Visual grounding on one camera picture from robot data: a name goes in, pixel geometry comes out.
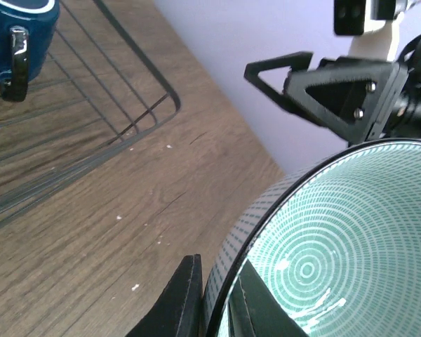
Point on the light green patterned bowl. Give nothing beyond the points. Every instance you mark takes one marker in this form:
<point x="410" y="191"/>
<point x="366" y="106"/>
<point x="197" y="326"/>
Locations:
<point x="338" y="246"/>

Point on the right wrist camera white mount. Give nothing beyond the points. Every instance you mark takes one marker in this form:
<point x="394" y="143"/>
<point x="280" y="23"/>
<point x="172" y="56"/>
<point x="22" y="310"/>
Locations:
<point x="373" y="25"/>

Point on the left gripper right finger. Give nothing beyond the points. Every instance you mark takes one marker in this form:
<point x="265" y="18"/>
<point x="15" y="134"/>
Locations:
<point x="254" y="312"/>

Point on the dark blue ceramic mug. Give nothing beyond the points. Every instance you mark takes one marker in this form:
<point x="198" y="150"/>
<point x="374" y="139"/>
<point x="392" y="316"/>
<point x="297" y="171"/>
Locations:
<point x="26" y="32"/>

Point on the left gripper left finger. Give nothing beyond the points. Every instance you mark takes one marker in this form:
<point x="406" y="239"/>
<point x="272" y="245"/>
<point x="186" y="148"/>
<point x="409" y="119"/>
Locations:
<point x="177" y="311"/>

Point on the black wire dish rack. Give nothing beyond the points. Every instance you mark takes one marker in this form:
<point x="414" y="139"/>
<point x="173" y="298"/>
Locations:
<point x="97" y="94"/>

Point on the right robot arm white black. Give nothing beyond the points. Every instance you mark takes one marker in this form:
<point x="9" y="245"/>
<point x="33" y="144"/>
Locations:
<point x="405" y="119"/>

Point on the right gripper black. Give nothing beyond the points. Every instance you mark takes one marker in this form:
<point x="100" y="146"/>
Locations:
<point x="353" y="101"/>

